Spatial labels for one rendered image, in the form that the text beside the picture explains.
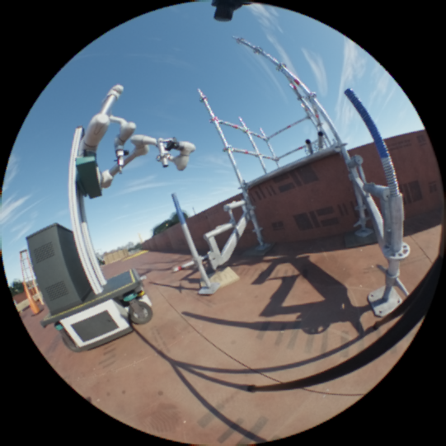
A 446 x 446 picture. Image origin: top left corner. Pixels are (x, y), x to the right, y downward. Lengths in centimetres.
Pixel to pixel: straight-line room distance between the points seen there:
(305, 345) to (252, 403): 27
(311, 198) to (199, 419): 154
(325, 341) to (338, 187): 112
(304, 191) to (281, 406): 140
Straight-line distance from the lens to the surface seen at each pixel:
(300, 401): 51
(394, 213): 51
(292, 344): 58
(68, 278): 103
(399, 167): 152
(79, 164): 111
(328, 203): 132
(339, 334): 60
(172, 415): 62
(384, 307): 69
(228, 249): 112
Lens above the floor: 51
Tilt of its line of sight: 3 degrees down
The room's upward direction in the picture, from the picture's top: 20 degrees counter-clockwise
